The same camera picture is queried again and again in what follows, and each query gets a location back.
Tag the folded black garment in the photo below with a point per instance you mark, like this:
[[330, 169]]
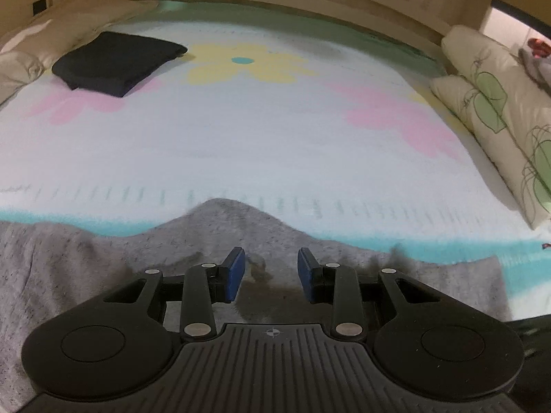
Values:
[[114, 63]]

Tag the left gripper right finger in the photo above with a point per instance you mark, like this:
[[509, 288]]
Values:
[[422, 339]]

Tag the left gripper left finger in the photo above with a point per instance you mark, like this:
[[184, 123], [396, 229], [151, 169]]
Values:
[[119, 342]]

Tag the beige pillow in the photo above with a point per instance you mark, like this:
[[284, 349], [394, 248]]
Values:
[[27, 53]]

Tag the grey speckled pants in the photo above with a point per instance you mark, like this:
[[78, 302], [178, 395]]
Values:
[[49, 268]]

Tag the floral white bed sheet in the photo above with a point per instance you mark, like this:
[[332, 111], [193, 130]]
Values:
[[330, 130]]

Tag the grey pink crumpled cloth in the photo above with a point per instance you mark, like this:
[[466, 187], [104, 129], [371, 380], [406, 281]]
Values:
[[536, 61]]

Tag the cream leaf print pillow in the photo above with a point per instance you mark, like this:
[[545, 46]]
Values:
[[522, 105]]

